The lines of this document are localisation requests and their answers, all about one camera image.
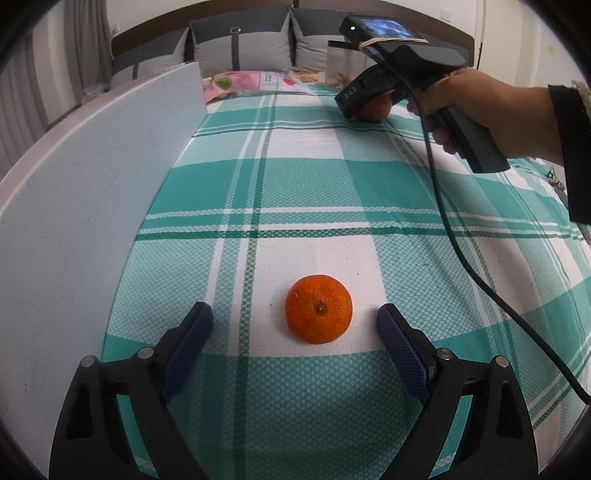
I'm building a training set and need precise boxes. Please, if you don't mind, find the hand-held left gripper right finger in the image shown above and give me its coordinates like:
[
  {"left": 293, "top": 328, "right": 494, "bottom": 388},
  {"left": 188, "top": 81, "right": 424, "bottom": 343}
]
[{"left": 375, "top": 303, "right": 540, "bottom": 480}]

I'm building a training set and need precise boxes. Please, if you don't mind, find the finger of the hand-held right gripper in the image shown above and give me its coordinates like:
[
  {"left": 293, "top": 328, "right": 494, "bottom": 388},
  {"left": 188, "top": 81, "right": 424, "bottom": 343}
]
[{"left": 334, "top": 65, "right": 409, "bottom": 121}]

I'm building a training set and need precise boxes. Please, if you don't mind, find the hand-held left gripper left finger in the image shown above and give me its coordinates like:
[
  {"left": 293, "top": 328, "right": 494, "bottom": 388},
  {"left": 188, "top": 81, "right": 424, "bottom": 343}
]
[{"left": 48, "top": 301, "right": 215, "bottom": 480}]

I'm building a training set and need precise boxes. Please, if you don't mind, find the red apple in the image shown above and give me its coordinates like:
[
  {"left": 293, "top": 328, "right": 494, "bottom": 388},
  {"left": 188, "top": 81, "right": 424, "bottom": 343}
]
[{"left": 356, "top": 93, "right": 393, "bottom": 123}]

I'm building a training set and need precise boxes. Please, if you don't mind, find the orange tangerine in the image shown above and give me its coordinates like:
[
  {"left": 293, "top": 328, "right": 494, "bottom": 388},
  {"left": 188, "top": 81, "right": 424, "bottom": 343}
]
[{"left": 284, "top": 274, "right": 353, "bottom": 345}]

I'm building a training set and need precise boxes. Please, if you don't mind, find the person's right forearm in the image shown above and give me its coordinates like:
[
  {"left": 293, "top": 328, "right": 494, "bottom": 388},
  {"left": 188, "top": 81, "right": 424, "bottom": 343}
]
[{"left": 547, "top": 81, "right": 591, "bottom": 227}]

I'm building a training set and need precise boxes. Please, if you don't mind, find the person's right hand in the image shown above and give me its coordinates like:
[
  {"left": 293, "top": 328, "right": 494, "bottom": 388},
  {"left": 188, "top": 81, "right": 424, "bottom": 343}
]
[{"left": 407, "top": 68, "right": 561, "bottom": 163}]

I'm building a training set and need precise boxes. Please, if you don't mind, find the white box with black top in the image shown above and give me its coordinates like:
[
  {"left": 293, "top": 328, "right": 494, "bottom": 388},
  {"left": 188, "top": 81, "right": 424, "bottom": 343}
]
[{"left": 328, "top": 40, "right": 372, "bottom": 88}]

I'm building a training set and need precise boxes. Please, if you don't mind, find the brown headboard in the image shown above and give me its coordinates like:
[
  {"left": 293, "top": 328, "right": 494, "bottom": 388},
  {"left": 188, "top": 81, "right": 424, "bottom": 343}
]
[{"left": 111, "top": 0, "right": 476, "bottom": 68}]

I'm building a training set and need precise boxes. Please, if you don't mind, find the grey pillow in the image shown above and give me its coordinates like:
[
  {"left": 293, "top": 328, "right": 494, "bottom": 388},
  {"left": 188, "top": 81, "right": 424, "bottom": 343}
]
[
  {"left": 110, "top": 28, "right": 191, "bottom": 89},
  {"left": 288, "top": 7, "right": 370, "bottom": 72},
  {"left": 190, "top": 7, "right": 297, "bottom": 77}
]

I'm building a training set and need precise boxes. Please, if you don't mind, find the pink printed plastic bag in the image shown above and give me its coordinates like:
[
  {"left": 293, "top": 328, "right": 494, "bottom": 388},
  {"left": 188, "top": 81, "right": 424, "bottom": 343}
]
[{"left": 201, "top": 70, "right": 324, "bottom": 103}]

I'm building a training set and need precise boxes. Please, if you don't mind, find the green checked tablecloth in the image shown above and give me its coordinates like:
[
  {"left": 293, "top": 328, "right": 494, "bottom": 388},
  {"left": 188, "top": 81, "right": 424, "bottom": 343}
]
[{"left": 99, "top": 79, "right": 591, "bottom": 480}]

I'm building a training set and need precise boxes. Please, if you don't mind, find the white foam board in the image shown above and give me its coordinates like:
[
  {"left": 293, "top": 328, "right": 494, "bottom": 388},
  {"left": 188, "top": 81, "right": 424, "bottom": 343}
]
[{"left": 0, "top": 60, "right": 208, "bottom": 479}]

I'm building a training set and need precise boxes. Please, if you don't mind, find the grey curtain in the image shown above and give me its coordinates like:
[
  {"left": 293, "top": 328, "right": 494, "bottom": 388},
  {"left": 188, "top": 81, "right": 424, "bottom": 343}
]
[{"left": 0, "top": 0, "right": 114, "bottom": 163}]

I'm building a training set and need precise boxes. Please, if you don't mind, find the black cable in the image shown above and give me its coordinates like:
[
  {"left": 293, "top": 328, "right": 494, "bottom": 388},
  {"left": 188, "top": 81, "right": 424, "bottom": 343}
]
[{"left": 394, "top": 76, "right": 591, "bottom": 404}]

